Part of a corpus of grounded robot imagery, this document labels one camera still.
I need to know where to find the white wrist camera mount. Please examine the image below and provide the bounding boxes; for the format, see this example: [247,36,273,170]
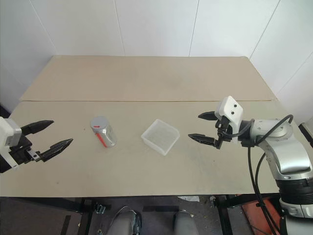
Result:
[0,117,22,171]
[216,96,244,138]

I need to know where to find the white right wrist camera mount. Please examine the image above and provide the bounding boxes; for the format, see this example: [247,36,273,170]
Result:
[216,96,244,138]

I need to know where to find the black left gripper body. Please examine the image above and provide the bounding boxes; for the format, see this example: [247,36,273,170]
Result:
[9,134,44,168]

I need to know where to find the small metal caster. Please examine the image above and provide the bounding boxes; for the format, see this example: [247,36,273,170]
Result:
[93,202,108,215]

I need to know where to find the white paper scrap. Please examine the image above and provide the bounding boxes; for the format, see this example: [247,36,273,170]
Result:
[177,195,200,203]

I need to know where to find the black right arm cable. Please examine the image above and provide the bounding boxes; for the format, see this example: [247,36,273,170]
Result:
[241,114,294,235]

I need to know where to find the grey bottle cap red mark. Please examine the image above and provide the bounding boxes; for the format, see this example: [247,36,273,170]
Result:
[90,116,110,130]

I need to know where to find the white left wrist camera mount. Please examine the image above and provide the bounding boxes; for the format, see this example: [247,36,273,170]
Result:
[0,117,22,171]

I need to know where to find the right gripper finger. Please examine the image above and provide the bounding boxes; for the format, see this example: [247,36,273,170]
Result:
[187,133,216,147]
[198,111,217,121]

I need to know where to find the translucent square plastic container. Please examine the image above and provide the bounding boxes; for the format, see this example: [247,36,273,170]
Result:
[140,118,180,156]

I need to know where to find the black table frame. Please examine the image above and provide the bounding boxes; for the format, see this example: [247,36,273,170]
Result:
[212,195,244,235]

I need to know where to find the silver red can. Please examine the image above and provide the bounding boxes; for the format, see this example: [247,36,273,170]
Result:
[89,116,118,149]

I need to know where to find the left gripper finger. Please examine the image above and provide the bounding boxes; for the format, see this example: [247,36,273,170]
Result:
[40,138,74,163]
[21,119,54,136]

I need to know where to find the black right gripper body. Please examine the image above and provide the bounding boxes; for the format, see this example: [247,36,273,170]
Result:
[215,116,239,150]

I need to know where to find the orange floor object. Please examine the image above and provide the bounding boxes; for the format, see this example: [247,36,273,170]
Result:
[241,195,282,235]

